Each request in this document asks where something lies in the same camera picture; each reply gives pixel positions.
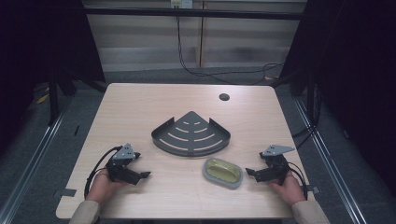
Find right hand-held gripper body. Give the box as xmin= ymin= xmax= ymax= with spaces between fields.
xmin=258 ymin=144 xmax=296 ymax=187

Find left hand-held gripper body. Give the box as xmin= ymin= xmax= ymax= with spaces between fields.
xmin=105 ymin=142 xmax=141 ymax=187

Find person's left hand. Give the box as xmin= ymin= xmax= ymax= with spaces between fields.
xmin=85 ymin=168 xmax=128 ymax=205

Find person's right hand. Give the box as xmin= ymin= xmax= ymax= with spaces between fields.
xmin=268 ymin=171 xmax=307 ymax=207

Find yellow-green soap bar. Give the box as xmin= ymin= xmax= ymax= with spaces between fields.
xmin=206 ymin=158 xmax=241 ymax=184

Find grey soap dish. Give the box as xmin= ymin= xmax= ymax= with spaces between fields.
xmin=202 ymin=157 xmax=244 ymax=190

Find dark grey metal corner shelf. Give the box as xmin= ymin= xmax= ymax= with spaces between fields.
xmin=150 ymin=110 xmax=232 ymax=158

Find black metal stand leg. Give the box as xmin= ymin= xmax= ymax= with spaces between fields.
xmin=47 ymin=70 xmax=61 ymax=127

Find yellow scrap on floor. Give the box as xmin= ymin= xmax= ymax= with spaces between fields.
xmin=35 ymin=92 xmax=50 ymax=105

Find black curtain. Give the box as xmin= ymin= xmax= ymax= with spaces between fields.
xmin=278 ymin=0 xmax=396 ymax=200
xmin=0 ymin=0 xmax=106 ymax=157

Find right hand-held gripper black cable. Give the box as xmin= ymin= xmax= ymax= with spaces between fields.
xmin=287 ymin=161 xmax=309 ymax=201

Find hand-held gripper black cable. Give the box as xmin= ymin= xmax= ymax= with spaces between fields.
xmin=287 ymin=161 xmax=309 ymax=201
xmin=83 ymin=145 xmax=123 ymax=200

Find left hand-held gripper black cable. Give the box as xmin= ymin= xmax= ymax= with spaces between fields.
xmin=83 ymin=145 xmax=123 ymax=200

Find metal floor rail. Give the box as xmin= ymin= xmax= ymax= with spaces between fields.
xmin=0 ymin=102 xmax=72 ymax=224
xmin=293 ymin=98 xmax=368 ymax=224

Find black cable along wall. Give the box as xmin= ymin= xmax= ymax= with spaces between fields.
xmin=175 ymin=15 xmax=285 ymax=86

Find black horizontal frame bar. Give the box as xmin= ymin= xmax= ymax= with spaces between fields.
xmin=81 ymin=7 xmax=308 ymax=21

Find white wall socket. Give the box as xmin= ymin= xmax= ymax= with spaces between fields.
xmin=170 ymin=0 xmax=194 ymax=9

